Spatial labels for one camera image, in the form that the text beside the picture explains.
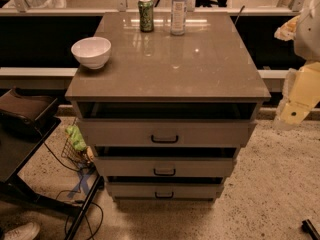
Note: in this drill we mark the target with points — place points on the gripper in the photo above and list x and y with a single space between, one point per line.
308 37

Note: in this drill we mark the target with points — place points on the grey drawer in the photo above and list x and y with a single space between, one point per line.
166 133
163 191
164 167

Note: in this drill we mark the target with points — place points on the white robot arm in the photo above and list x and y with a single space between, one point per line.
304 30

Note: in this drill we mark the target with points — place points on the grey drawer cabinet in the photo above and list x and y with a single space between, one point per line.
205 74

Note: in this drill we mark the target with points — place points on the black object on floor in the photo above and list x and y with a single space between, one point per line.
308 227

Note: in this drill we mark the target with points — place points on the clear plastic water bottle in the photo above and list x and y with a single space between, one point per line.
178 16

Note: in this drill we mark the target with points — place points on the green soda can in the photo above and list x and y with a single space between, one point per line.
146 15

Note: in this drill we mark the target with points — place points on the white ceramic bowl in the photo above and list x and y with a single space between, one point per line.
92 52

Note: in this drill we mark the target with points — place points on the green plush toy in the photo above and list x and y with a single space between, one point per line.
75 138

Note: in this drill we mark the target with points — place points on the blue tape cross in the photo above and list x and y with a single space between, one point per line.
82 186

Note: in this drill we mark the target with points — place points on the black cart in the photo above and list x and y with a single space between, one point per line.
26 123

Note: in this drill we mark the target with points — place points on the white shoe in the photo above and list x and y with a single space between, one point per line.
29 231

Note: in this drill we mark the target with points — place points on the wire basket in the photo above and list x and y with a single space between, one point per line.
82 159

